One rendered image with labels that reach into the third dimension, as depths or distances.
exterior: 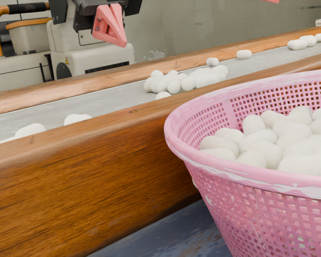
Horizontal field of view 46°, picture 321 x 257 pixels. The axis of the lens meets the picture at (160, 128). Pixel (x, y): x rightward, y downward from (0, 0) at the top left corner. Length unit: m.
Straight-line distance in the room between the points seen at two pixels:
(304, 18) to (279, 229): 2.29
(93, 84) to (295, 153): 0.49
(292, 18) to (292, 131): 2.21
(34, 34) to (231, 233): 1.29
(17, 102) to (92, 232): 0.38
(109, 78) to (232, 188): 0.54
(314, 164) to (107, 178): 0.15
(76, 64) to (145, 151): 0.84
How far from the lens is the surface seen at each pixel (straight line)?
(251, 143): 0.28
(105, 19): 0.70
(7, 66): 1.36
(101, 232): 0.30
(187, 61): 0.80
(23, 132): 0.37
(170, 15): 3.17
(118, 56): 1.20
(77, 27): 0.73
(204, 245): 0.29
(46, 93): 0.65
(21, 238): 0.28
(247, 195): 0.17
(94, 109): 0.51
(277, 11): 2.54
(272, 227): 0.18
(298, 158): 0.24
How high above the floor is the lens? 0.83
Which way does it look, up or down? 15 degrees down
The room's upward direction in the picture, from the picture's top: 9 degrees counter-clockwise
